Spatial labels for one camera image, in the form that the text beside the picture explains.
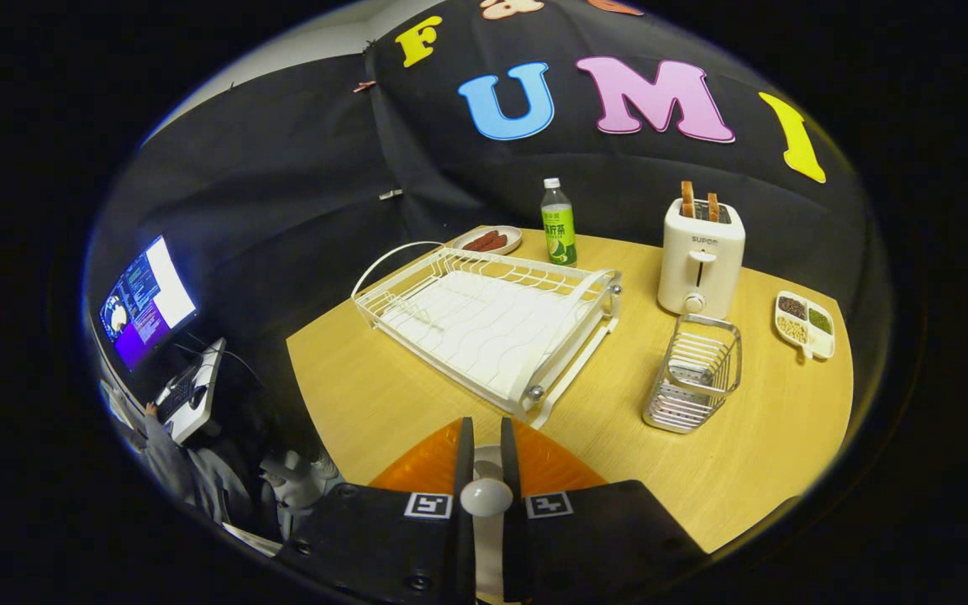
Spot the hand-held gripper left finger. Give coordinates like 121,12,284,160
276,416,476,605

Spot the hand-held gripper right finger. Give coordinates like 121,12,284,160
501,416,709,605

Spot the metal wire basket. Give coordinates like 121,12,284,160
643,313,743,434

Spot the white wire dish rack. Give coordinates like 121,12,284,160
352,241,623,429

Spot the white divided bean dish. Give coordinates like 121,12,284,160
774,291,836,362

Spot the small beige sausage plate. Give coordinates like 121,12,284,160
452,225,523,255

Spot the white side desk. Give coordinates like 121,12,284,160
155,338,229,445

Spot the black keyboard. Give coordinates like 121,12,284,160
158,363,203,418

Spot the white toaster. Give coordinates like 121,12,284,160
657,197,746,320

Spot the green label drink bottle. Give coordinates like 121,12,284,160
541,177,578,267

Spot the computer monitor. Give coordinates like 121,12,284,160
100,235,199,372

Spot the black backdrop cloth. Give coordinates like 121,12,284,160
85,0,892,471

